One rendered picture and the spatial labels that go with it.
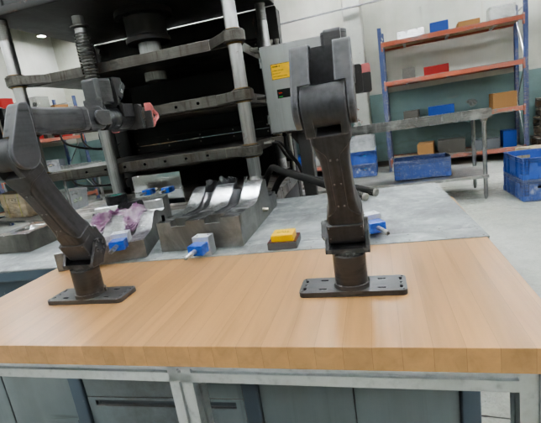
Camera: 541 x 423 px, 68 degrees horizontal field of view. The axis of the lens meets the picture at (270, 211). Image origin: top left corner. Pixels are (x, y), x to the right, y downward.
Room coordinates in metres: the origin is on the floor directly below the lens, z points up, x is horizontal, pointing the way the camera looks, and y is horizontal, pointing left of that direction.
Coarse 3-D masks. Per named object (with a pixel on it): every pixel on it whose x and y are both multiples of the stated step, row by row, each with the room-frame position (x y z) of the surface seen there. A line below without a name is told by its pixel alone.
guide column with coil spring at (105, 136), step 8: (72, 16) 2.06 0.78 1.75; (80, 16) 2.07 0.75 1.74; (80, 40) 2.06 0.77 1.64; (88, 40) 2.08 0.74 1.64; (80, 48) 2.06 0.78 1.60; (88, 56) 2.06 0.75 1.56; (88, 72) 2.06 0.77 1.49; (104, 136) 2.06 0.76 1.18; (104, 144) 2.06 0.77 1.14; (112, 144) 2.08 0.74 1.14; (104, 152) 2.06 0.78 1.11; (112, 152) 2.07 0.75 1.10; (112, 160) 2.06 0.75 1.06; (112, 168) 2.06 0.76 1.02; (112, 176) 2.06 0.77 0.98; (120, 176) 2.09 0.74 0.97; (112, 184) 2.06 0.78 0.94; (120, 184) 2.07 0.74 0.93; (120, 192) 2.06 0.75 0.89
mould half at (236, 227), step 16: (192, 192) 1.45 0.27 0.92; (224, 192) 1.40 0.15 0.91; (256, 192) 1.35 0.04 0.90; (272, 192) 1.56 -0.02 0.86; (192, 208) 1.35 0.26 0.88; (208, 208) 1.31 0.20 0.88; (240, 208) 1.21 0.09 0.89; (256, 208) 1.29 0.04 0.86; (272, 208) 1.50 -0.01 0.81; (160, 224) 1.16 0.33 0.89; (192, 224) 1.14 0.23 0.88; (208, 224) 1.13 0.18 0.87; (224, 224) 1.11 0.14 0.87; (240, 224) 1.11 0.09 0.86; (256, 224) 1.26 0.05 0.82; (160, 240) 1.16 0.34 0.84; (176, 240) 1.15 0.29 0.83; (224, 240) 1.12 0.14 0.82; (240, 240) 1.10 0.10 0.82
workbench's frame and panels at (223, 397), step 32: (0, 288) 1.29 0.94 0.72; (0, 384) 1.34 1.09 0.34; (32, 384) 1.31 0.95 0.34; (64, 384) 1.28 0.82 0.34; (96, 384) 1.24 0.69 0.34; (128, 384) 1.21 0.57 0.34; (160, 384) 1.18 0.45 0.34; (224, 384) 1.13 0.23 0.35; (256, 384) 1.10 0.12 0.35; (0, 416) 1.36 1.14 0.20; (32, 416) 1.32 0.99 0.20; (64, 416) 1.29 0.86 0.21; (96, 416) 1.25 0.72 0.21; (128, 416) 1.22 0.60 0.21; (160, 416) 1.19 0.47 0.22; (224, 416) 1.13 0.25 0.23; (256, 416) 1.09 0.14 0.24; (288, 416) 1.08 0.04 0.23; (320, 416) 1.06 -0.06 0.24; (352, 416) 1.03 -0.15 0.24; (384, 416) 1.01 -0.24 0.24; (416, 416) 0.99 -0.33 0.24; (448, 416) 0.97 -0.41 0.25; (480, 416) 0.94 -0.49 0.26
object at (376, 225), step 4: (364, 212) 1.06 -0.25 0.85; (368, 212) 1.05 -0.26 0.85; (372, 212) 1.05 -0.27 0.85; (376, 212) 1.04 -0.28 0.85; (364, 216) 1.03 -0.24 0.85; (368, 216) 1.03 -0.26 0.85; (372, 216) 1.03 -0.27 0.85; (376, 216) 1.03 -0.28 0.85; (380, 216) 1.03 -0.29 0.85; (372, 220) 1.02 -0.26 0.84; (376, 220) 1.01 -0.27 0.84; (380, 220) 1.01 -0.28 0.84; (372, 224) 0.99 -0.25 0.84; (376, 224) 0.99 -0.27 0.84; (380, 224) 0.99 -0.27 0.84; (384, 224) 0.99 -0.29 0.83; (372, 228) 0.99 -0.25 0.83; (376, 228) 0.99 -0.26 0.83; (380, 228) 0.97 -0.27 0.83; (384, 228) 0.96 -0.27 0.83; (372, 232) 0.99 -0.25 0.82; (376, 232) 0.99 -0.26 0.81; (384, 232) 0.94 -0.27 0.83; (388, 232) 0.94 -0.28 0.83
